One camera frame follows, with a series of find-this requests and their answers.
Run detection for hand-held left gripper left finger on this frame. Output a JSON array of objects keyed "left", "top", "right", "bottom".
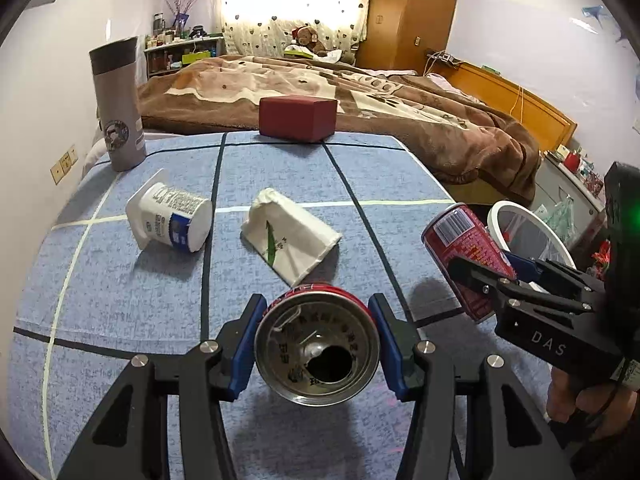
[{"left": 57, "top": 294, "right": 268, "bottom": 480}]

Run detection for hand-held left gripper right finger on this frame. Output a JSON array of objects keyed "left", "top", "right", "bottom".
[{"left": 368, "top": 294, "right": 576, "bottom": 480}]

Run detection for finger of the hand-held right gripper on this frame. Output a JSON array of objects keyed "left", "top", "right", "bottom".
[
  {"left": 505, "top": 251, "right": 603, "bottom": 291},
  {"left": 446, "top": 254, "right": 506, "bottom": 311}
]

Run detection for dark red drink can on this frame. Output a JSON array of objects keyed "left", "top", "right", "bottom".
[{"left": 421, "top": 203, "right": 518, "bottom": 323}]

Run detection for white rim trash bin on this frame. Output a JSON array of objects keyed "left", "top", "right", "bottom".
[{"left": 487, "top": 201, "right": 578, "bottom": 293}]

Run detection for red cartoon face can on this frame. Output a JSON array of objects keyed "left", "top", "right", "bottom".
[{"left": 253, "top": 284, "right": 382, "bottom": 407}]

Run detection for person's right hand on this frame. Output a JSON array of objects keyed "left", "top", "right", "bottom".
[{"left": 545, "top": 372, "right": 640, "bottom": 442}]

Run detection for translucent plastic bag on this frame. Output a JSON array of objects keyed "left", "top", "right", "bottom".
[{"left": 537, "top": 195, "right": 577, "bottom": 246}]

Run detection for grey bedside cabinet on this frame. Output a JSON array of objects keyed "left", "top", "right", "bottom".
[{"left": 535, "top": 152, "right": 607, "bottom": 216}]

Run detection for crumpled white paper cup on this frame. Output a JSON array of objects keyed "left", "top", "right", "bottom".
[{"left": 240, "top": 187, "right": 343, "bottom": 285}]

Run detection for blue checked tablecloth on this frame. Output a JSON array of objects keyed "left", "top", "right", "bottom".
[{"left": 7, "top": 130, "right": 556, "bottom": 480}]

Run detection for white yogurt cup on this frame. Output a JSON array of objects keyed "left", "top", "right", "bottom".
[{"left": 125, "top": 169, "right": 215, "bottom": 254}]

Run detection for brown plush blanket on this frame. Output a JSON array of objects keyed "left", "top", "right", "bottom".
[{"left": 137, "top": 54, "right": 543, "bottom": 206}]

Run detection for wooden bed headboard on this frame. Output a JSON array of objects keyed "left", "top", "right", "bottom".
[{"left": 442, "top": 60, "right": 578, "bottom": 153}]

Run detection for dark red box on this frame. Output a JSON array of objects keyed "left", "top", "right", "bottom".
[{"left": 258, "top": 95, "right": 338, "bottom": 143}]

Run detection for wooden wardrobe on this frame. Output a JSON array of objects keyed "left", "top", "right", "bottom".
[{"left": 356, "top": 0, "right": 463, "bottom": 72}]

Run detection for grey thermos bottle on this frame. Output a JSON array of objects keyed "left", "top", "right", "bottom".
[{"left": 89, "top": 36, "right": 147, "bottom": 172}]

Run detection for brown teddy bear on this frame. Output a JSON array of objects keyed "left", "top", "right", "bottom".
[{"left": 291, "top": 26, "right": 328, "bottom": 57}]

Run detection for cluttered white shelf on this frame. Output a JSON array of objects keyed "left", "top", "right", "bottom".
[{"left": 144, "top": 35, "right": 225, "bottom": 78}]

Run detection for purple branch flowers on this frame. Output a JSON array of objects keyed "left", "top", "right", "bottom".
[{"left": 157, "top": 0, "right": 208, "bottom": 26}]

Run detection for yellow wall socket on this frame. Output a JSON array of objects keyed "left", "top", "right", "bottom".
[{"left": 50, "top": 145, "right": 79, "bottom": 184}]

